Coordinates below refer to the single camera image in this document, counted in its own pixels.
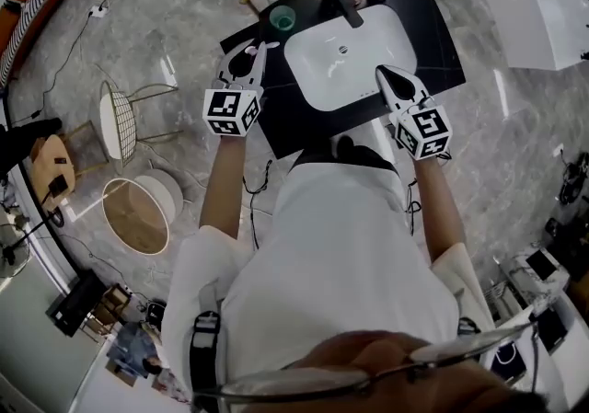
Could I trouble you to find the person's left forearm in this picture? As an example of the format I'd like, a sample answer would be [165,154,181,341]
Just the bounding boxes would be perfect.
[198,132,248,241]

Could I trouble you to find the black flat case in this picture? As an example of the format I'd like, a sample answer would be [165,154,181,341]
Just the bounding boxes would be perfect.
[45,270,109,339]

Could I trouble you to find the person's head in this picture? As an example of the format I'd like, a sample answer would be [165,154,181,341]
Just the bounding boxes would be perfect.
[284,330,553,413]

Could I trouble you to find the person's black trousers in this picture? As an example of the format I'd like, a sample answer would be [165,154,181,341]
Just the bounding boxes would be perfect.
[289,146,399,174]

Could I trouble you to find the black vanity unit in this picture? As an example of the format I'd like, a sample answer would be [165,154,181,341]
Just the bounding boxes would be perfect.
[219,0,468,161]

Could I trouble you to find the person's right forearm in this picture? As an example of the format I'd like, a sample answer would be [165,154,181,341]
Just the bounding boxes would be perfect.
[410,155,466,264]

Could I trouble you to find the black harness strap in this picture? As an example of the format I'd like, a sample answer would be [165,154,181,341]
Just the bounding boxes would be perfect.
[456,315,482,337]
[189,309,222,406]

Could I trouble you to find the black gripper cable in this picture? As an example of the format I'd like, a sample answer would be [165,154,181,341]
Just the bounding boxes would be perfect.
[404,178,422,236]
[241,159,274,250]

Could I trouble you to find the round wooden side table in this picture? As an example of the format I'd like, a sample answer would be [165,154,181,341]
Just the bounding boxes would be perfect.
[101,168,186,257]

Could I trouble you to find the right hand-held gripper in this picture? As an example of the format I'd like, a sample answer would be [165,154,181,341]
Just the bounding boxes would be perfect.
[375,64,455,162]

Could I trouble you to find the person's white shirt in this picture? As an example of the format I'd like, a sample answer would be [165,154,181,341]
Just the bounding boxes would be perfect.
[160,161,497,406]

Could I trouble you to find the floor fan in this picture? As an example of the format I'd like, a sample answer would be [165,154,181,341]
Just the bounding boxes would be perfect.
[0,211,64,280]

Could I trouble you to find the white sink basin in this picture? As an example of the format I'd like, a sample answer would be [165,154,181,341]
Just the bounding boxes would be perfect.
[283,3,418,113]

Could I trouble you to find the striped sofa seat pad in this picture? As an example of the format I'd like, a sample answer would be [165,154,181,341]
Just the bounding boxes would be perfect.
[0,0,50,86]

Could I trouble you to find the marble-top table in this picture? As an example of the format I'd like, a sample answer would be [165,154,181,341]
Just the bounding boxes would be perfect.
[498,247,572,312]

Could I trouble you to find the metal-framed glasses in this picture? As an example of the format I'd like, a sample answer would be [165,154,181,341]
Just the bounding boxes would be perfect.
[191,319,543,408]

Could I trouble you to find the white box cabinet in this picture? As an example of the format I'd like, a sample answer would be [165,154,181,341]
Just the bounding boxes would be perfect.
[482,0,589,73]

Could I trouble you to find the light wooden low table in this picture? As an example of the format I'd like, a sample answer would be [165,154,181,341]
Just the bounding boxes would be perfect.
[29,133,77,212]

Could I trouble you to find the black tablet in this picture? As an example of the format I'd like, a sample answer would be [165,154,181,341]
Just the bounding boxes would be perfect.
[525,248,560,281]

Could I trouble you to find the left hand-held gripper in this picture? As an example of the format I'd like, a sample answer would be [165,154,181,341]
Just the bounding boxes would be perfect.
[202,40,270,139]

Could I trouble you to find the gold wire chair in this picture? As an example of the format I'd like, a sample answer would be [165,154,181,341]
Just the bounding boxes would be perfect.
[98,79,186,176]

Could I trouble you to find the black faucet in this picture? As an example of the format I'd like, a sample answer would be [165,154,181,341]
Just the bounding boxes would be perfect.
[325,0,365,29]

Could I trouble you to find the green cup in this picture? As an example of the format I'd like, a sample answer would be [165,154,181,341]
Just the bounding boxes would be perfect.
[268,5,297,32]

